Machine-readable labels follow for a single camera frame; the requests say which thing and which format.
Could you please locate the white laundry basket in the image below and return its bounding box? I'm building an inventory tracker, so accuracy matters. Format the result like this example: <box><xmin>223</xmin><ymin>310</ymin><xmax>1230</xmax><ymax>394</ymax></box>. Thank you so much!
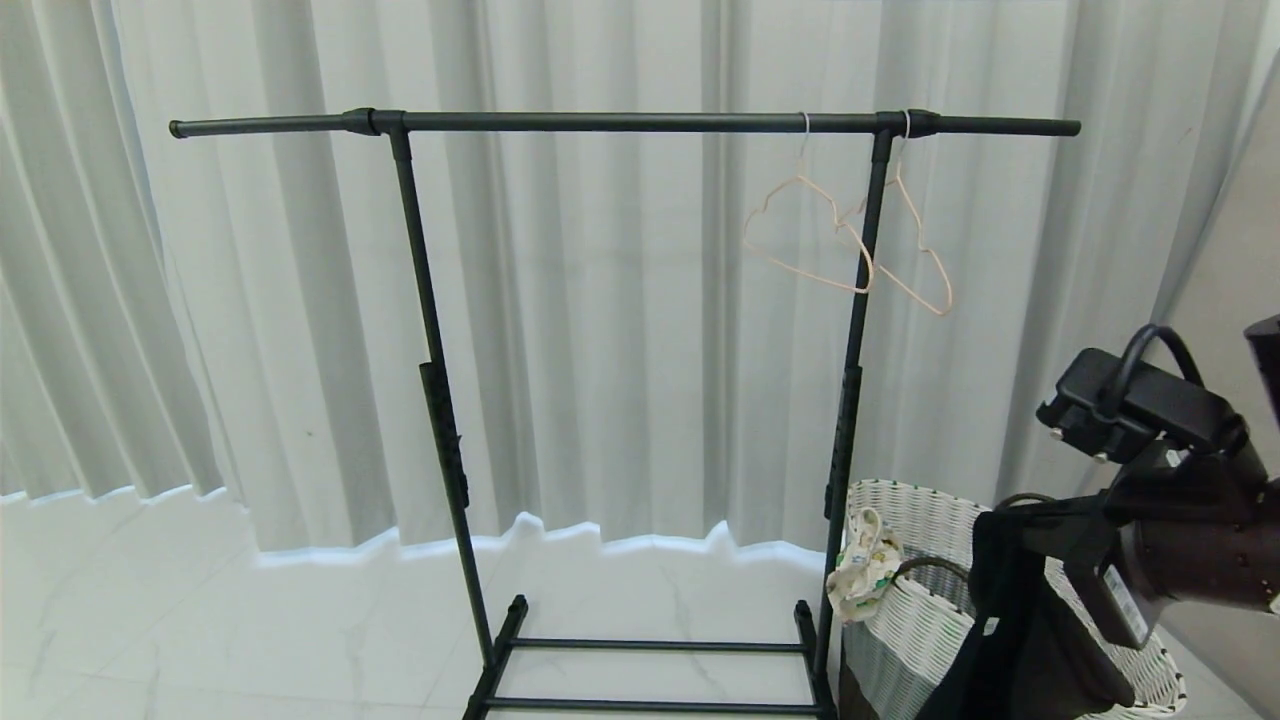
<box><xmin>838</xmin><ymin>478</ymin><xmax>1186</xmax><ymax>720</ymax></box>

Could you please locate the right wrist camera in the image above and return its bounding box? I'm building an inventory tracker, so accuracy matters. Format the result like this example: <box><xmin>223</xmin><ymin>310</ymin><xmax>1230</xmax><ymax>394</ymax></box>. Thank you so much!
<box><xmin>1036</xmin><ymin>347</ymin><xmax>1251</xmax><ymax>466</ymax></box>

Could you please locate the cream printed garment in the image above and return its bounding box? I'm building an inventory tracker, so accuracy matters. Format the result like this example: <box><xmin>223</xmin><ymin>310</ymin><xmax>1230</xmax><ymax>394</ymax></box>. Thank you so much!
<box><xmin>825</xmin><ymin>507</ymin><xmax>904</xmax><ymax>623</ymax></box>

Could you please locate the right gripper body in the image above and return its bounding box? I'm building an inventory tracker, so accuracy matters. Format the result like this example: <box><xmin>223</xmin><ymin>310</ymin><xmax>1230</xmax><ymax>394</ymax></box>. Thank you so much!
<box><xmin>1065</xmin><ymin>450</ymin><xmax>1280</xmax><ymax>651</ymax></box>

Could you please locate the black garment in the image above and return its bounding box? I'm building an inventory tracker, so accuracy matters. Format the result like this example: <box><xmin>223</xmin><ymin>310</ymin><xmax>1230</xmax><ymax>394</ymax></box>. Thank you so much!
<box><xmin>915</xmin><ymin>508</ymin><xmax>1136</xmax><ymax>720</ymax></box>

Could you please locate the black cable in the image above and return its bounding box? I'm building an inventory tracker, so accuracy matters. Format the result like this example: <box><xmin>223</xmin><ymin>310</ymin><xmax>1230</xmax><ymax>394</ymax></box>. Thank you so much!
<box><xmin>1105</xmin><ymin>323</ymin><xmax>1211</xmax><ymax>421</ymax></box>

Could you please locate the pink clothes hanger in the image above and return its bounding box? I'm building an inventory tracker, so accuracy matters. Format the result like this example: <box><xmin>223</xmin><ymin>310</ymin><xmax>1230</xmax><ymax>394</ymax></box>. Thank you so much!
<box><xmin>838</xmin><ymin>110</ymin><xmax>953</xmax><ymax>317</ymax></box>
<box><xmin>742</xmin><ymin>112</ymin><xmax>876</xmax><ymax>294</ymax></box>

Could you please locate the black clothes rack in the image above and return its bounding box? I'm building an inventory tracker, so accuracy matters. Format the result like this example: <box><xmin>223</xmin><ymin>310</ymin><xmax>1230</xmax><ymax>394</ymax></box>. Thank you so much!
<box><xmin>168</xmin><ymin>107</ymin><xmax>1083</xmax><ymax>720</ymax></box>

